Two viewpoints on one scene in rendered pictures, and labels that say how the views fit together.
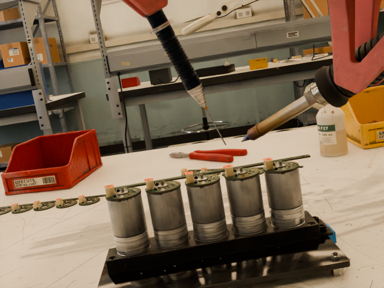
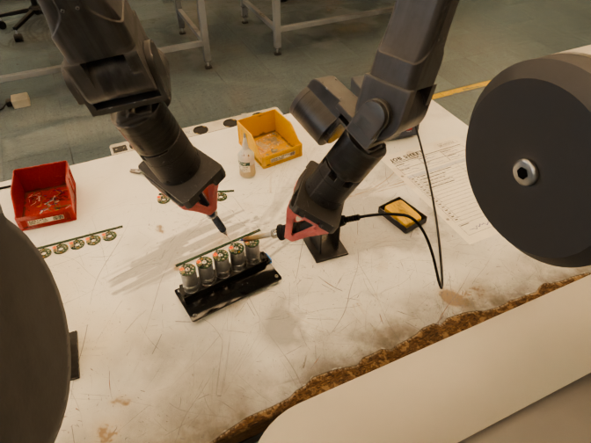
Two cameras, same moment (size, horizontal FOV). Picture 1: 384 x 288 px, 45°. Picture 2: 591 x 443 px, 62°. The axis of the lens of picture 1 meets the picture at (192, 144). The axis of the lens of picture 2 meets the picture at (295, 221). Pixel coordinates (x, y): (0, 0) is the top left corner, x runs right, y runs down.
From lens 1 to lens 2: 55 cm
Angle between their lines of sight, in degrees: 42
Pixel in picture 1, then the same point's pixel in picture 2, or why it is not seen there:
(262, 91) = not seen: outside the picture
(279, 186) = (252, 251)
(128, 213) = (193, 279)
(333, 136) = (248, 168)
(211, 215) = (226, 269)
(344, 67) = (288, 236)
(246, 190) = (240, 257)
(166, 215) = (208, 274)
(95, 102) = not seen: outside the picture
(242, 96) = not seen: outside the picture
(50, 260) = (134, 294)
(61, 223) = (109, 261)
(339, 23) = (288, 226)
